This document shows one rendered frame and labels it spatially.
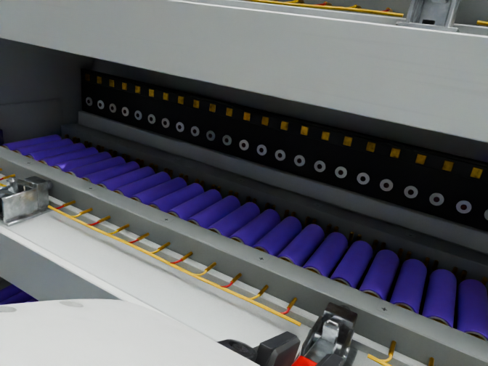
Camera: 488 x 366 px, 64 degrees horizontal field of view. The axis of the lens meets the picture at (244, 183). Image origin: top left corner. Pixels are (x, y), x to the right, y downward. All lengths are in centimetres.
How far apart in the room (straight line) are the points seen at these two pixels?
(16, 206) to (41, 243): 4
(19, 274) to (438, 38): 32
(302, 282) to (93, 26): 23
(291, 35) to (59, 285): 23
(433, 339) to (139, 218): 21
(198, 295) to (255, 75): 15
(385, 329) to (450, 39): 16
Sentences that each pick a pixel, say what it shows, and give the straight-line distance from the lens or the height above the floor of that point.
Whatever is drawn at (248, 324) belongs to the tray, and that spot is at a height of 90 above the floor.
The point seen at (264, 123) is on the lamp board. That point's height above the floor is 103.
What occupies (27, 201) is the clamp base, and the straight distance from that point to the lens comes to 37.
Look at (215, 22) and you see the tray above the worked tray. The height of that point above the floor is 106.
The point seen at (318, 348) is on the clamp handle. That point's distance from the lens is 21.
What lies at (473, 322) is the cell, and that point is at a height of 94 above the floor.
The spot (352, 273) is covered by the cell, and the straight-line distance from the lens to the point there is 29.
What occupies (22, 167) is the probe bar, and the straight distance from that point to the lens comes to 41.
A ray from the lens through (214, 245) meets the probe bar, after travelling 28.
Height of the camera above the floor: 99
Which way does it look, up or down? 4 degrees down
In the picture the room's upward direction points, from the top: 16 degrees clockwise
